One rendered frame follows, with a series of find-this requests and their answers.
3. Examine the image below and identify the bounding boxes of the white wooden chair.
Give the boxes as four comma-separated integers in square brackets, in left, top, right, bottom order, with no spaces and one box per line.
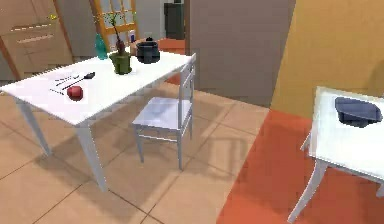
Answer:
[131,53,197,171]

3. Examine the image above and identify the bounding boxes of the red apple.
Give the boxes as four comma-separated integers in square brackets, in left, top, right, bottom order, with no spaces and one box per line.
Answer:
[66,85,84,102]

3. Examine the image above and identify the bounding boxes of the teal glass bottle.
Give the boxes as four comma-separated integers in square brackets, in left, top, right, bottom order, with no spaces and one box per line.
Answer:
[94,32,109,61]

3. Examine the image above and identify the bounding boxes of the orange framed window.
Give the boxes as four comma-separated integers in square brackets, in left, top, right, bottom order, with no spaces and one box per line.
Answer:
[89,0,141,52]

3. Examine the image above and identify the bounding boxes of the white side table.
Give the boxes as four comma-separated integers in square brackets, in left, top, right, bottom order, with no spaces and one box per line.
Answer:
[287,85,384,224]

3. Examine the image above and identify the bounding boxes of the black cooking pot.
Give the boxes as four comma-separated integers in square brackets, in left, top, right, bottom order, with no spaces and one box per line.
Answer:
[135,36,161,65]

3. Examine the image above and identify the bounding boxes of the green potted house plant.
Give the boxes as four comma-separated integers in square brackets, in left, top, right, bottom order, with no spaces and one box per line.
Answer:
[95,11,138,76]

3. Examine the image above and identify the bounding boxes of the white dining table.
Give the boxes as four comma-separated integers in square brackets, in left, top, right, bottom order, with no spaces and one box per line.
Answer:
[0,50,197,193]

